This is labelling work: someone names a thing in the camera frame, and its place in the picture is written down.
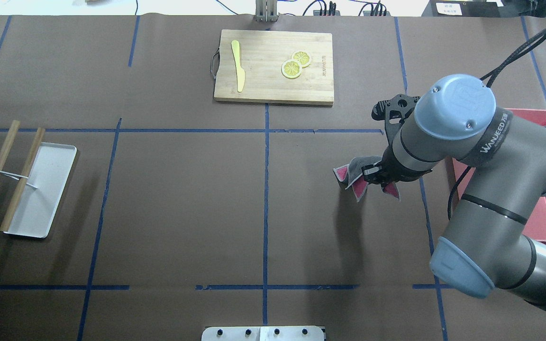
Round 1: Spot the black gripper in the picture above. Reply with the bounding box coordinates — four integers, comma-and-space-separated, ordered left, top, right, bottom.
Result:
361, 144, 433, 186

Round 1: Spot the grey and pink cloth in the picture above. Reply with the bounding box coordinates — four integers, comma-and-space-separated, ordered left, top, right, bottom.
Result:
332, 156, 382, 202

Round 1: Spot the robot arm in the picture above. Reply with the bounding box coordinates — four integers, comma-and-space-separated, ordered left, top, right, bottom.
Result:
362, 74, 546, 311

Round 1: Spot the lemon slice front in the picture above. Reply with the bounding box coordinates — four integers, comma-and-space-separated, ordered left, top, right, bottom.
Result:
280, 59, 303, 80

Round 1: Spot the lemon slice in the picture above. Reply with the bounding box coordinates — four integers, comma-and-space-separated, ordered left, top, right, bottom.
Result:
280, 59, 303, 80
291, 50, 312, 68

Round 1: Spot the lemon slice back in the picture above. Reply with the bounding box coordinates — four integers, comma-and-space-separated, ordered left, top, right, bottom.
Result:
291, 50, 312, 68

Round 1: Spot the bamboo cutting board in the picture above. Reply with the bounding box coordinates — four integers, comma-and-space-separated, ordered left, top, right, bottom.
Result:
214, 29, 335, 107

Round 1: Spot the yellow plastic knife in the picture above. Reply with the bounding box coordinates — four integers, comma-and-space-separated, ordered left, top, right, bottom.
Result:
230, 40, 246, 93

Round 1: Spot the white metal tray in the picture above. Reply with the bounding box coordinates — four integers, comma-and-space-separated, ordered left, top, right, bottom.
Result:
6, 142, 77, 238

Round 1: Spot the right wooden rack rod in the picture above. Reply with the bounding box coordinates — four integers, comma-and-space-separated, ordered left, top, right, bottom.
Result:
0, 127, 46, 233

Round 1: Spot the aluminium frame post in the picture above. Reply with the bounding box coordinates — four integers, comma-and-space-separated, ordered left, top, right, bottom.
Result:
255, 0, 279, 22

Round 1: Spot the white mounting base plate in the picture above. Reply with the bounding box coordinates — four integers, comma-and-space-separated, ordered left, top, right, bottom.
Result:
201, 325, 327, 341

